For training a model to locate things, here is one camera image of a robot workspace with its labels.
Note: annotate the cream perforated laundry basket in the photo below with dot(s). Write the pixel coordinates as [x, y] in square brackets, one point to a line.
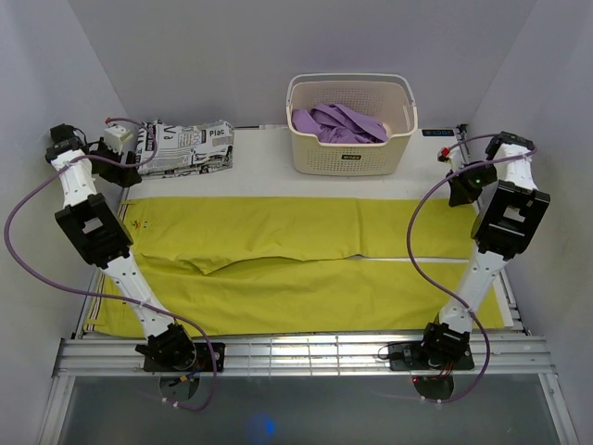
[385, 97]

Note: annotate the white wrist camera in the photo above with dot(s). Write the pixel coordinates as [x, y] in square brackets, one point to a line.
[453, 157]
[116, 136]

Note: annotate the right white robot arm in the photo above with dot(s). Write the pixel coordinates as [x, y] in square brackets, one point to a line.
[503, 229]

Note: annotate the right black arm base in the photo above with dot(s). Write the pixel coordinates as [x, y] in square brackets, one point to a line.
[432, 378]

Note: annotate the yellow-green trousers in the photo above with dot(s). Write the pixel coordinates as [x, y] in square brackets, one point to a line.
[279, 265]

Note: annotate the purple garment in basket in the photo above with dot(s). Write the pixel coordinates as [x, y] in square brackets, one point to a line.
[338, 124]

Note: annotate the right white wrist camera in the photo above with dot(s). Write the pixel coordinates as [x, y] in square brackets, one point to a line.
[453, 157]

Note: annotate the folded newspaper print trousers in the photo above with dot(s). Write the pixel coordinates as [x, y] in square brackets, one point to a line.
[165, 151]

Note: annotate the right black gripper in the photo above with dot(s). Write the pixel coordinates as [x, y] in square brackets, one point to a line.
[460, 194]

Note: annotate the aluminium rail frame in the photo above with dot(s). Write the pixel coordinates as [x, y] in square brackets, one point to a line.
[263, 166]

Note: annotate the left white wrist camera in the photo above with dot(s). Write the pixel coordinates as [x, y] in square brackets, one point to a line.
[116, 136]

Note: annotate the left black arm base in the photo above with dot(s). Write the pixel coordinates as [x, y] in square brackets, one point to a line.
[180, 379]

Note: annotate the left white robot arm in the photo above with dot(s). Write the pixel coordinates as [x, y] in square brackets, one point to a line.
[101, 239]

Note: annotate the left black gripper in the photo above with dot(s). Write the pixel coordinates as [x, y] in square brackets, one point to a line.
[127, 176]

